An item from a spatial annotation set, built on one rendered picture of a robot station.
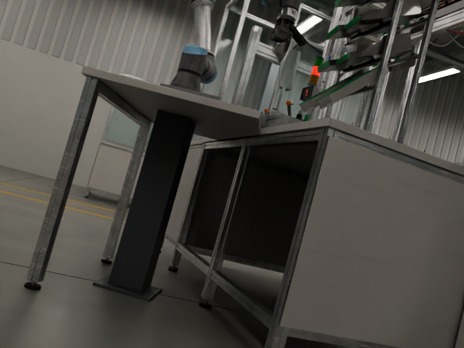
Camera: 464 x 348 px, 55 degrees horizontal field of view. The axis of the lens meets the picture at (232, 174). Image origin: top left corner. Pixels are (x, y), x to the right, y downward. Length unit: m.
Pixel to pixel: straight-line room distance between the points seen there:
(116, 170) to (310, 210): 5.79
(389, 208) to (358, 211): 0.13
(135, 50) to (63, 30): 1.53
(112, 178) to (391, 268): 5.81
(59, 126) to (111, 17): 2.63
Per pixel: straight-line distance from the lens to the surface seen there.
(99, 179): 7.09
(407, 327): 1.79
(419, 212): 1.73
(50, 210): 1.82
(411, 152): 1.69
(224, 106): 1.67
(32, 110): 10.29
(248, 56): 3.38
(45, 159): 10.19
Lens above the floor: 0.51
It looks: 4 degrees up
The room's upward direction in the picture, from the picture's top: 15 degrees clockwise
